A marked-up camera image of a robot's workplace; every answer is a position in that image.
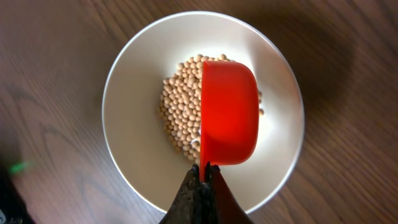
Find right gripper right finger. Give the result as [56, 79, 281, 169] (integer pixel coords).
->
[202, 162, 253, 224]

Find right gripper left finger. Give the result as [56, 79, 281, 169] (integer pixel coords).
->
[159, 164, 201, 224]

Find red plastic measuring scoop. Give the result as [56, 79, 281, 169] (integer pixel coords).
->
[200, 61, 259, 182]

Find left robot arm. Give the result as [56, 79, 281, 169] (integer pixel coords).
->
[1, 165, 35, 224]

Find white ceramic bowl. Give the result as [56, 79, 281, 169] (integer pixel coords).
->
[102, 11, 305, 213]

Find soybeans in bowl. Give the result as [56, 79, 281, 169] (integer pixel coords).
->
[158, 54, 265, 165]

